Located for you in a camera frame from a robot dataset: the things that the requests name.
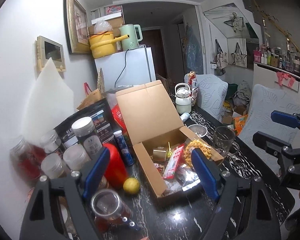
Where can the silver foil snack pack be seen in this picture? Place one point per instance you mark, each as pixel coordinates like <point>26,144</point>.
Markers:
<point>187,177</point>

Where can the yellow pot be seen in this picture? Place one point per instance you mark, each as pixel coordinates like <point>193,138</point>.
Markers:
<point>104,44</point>

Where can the framed picture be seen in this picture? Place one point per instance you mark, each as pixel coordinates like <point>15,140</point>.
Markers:
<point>76,27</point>

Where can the red plastic container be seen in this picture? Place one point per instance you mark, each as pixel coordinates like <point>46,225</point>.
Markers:
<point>116,173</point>

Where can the white foam board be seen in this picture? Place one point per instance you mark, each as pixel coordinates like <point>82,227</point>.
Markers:
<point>51,102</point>

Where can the steel bowl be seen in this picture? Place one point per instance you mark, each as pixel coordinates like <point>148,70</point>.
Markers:
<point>199,130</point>

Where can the green electric kettle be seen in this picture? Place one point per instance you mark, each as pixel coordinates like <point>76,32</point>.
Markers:
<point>134,36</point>

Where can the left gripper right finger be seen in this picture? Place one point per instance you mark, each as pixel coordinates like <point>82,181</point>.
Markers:
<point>208,174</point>

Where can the white refrigerator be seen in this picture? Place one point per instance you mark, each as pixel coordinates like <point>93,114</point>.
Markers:
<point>132,67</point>

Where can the cardboard box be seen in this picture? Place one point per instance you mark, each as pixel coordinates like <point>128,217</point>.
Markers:
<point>151,121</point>

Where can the woven rattan fan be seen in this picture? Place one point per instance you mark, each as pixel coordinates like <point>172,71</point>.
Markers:
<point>100,81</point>

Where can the grey leaf pattern cushion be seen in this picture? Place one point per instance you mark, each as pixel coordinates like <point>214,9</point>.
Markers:
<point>211,94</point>

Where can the white lid jar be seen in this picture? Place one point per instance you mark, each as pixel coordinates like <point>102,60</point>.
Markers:
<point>86,137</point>

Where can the red snack packet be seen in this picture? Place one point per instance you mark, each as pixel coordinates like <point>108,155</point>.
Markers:
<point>173,162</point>

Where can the red white snack bag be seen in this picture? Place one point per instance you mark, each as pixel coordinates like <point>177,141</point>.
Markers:
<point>191,79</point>

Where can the wall intercom panel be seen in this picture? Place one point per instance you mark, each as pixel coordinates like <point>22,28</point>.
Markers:
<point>47,49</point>

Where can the small blue bottle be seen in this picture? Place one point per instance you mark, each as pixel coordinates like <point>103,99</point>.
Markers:
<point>130,223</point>

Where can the glass mug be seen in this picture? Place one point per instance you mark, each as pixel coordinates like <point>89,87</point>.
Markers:
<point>224,141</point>

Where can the blue tablet tube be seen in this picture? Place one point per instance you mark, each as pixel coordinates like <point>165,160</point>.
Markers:
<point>123,147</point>

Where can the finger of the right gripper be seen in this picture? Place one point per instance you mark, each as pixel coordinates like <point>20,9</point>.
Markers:
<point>285,119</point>

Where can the yellow lemon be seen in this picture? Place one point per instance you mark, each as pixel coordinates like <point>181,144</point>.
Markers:
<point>131,186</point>

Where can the black coffee bag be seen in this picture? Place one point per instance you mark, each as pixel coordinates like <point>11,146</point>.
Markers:
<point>95,119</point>

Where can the yellow lollipop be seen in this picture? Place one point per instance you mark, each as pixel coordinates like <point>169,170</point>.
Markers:
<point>169,150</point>

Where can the orange snack bag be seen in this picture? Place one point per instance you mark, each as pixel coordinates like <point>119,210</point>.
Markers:
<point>239,123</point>

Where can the gold Dove chocolate box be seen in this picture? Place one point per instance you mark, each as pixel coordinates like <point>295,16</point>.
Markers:
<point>159,154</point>

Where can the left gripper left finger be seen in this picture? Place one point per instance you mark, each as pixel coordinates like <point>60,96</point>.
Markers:
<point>93,171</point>

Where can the plastic cup of tea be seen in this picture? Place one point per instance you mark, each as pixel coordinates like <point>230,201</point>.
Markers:
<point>108,208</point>

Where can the white thermos jug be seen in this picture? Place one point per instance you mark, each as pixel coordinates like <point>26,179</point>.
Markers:
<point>183,98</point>

